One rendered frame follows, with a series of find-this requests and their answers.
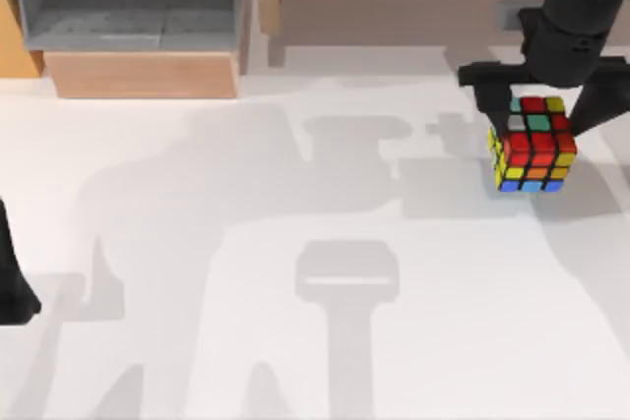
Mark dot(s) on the multicoloured puzzle cube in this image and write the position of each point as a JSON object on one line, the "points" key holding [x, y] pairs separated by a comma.
{"points": [[536, 154]]}

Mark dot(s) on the pale wooden open shelf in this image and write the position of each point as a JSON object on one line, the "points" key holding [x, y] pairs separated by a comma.
{"points": [[394, 2]]}

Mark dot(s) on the pale wooden drawer front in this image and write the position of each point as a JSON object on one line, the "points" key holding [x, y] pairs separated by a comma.
{"points": [[140, 75]]}

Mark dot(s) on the orange-brown wooden cupboard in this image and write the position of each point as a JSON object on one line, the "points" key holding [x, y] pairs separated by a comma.
{"points": [[12, 21]]}

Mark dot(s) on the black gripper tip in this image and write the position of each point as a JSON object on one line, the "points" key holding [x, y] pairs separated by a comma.
{"points": [[15, 287]]}

